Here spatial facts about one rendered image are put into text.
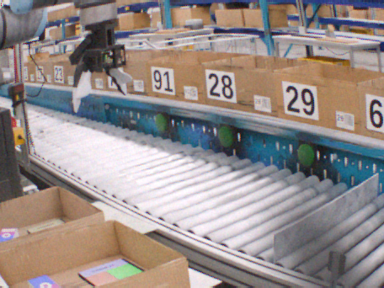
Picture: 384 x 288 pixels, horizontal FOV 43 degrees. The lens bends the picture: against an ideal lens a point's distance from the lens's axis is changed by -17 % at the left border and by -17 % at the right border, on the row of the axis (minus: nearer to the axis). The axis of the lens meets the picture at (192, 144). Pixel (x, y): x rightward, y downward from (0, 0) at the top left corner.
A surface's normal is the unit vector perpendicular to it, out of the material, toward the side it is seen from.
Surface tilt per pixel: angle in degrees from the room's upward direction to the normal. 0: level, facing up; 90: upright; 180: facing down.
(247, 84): 90
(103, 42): 91
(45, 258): 89
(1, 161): 90
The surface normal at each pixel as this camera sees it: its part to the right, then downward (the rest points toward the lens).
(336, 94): -0.79, 0.25
